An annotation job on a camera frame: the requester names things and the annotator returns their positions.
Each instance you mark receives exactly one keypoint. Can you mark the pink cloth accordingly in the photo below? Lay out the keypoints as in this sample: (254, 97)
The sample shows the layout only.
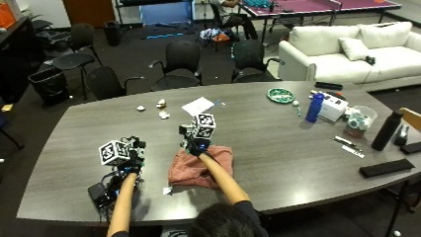
(187, 171)

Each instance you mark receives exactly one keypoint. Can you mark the long black case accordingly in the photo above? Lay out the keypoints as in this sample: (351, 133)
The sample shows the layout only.
(387, 168)

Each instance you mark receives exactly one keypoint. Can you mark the black water bottle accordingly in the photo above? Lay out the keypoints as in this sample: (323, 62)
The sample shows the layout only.
(387, 131)

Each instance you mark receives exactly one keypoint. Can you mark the white marker cube left glove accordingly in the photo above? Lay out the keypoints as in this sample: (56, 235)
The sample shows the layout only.
(114, 152)

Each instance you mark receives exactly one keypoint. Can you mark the white marker cube right glove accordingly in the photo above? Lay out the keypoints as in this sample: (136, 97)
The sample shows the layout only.
(204, 125)

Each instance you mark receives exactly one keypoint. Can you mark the blue water bottle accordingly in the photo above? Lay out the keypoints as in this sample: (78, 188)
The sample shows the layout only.
(315, 108)

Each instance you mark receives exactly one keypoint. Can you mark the white floor ball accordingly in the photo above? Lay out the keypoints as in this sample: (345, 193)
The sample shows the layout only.
(397, 233)

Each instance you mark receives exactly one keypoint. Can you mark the black office chair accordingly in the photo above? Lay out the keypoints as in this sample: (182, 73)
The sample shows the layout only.
(104, 82)
(250, 59)
(82, 46)
(180, 62)

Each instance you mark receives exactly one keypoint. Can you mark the dark cabinet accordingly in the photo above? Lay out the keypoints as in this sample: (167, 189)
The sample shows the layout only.
(18, 59)

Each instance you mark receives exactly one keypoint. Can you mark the black controller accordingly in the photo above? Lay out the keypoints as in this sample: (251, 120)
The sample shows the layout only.
(371, 60)

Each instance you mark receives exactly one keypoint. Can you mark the small white paper scrap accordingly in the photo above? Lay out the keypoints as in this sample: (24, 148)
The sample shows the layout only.
(167, 190)

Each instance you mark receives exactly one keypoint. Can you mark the white marker pen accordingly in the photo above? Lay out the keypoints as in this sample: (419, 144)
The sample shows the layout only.
(353, 151)

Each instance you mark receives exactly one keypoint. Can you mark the black and white marker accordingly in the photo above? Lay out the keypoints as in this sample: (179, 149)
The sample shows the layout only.
(345, 141)

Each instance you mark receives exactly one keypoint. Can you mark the the person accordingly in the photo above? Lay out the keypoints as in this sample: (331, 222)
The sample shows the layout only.
(252, 215)

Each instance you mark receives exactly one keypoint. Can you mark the person's left hand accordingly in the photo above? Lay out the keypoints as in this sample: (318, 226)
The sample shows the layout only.
(135, 158)

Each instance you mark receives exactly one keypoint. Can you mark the purple table-tennis table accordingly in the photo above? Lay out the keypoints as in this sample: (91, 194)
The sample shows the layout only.
(307, 6)

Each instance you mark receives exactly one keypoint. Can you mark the blue pen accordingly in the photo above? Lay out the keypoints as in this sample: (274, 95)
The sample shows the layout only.
(218, 102)

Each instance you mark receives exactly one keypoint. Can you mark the white sofa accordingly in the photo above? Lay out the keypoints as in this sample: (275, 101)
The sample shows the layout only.
(337, 65)

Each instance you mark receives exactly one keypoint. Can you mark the orange box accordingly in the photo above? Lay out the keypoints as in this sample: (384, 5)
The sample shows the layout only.
(6, 15)

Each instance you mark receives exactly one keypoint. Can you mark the black battery box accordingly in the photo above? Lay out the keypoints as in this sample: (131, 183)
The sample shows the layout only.
(100, 195)

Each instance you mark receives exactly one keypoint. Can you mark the white sofa pillow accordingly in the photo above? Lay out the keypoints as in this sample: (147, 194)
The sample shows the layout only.
(353, 48)

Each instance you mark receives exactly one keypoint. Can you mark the brown wooden door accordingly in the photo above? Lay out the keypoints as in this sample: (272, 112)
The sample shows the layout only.
(87, 11)

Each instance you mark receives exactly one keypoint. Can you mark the short black case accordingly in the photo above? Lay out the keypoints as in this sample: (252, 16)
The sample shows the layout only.
(411, 148)

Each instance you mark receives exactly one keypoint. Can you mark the person's right hand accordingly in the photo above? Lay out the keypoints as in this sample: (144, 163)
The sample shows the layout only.
(198, 146)

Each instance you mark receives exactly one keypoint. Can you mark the tall black bin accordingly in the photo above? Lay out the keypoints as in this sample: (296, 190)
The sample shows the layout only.
(112, 33)

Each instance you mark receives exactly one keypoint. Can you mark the blue board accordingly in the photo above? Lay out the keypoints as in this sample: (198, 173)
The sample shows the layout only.
(167, 13)

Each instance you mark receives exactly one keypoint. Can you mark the green patterned plate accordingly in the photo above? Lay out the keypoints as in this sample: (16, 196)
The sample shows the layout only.
(280, 95)

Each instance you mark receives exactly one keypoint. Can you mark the crumpled white paper ball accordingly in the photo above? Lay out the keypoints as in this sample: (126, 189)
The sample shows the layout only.
(164, 115)
(160, 103)
(140, 108)

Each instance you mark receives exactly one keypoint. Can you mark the small white ball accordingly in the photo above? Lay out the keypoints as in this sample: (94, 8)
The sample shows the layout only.
(295, 103)

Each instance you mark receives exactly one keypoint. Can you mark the white cardboard box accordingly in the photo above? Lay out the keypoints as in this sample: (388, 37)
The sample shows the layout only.
(333, 107)

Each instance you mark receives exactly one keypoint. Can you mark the white marker cube glove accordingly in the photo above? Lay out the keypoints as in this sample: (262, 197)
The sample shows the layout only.
(204, 125)
(114, 152)

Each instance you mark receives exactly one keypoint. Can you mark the black remote control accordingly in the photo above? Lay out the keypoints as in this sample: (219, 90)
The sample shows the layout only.
(328, 86)

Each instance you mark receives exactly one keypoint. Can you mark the clear plastic container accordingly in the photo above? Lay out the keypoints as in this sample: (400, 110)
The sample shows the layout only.
(363, 118)

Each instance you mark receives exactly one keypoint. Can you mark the pile of clothes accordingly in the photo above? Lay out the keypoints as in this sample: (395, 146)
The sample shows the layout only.
(214, 34)

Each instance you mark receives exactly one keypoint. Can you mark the white paper sheet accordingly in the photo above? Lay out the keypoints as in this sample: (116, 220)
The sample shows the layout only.
(198, 106)

